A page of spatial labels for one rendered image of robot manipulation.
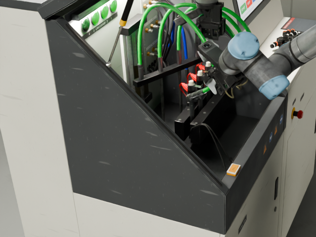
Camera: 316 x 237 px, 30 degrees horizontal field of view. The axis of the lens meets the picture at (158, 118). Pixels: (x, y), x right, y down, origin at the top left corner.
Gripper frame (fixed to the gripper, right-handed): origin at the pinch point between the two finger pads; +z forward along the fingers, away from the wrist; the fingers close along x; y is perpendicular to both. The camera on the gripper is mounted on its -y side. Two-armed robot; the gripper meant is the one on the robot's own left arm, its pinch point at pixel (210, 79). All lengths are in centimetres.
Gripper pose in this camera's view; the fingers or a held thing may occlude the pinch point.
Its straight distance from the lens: 188.7
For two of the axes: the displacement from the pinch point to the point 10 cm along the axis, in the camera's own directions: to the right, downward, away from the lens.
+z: -1.5, 2.6, 9.5
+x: 8.4, -4.7, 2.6
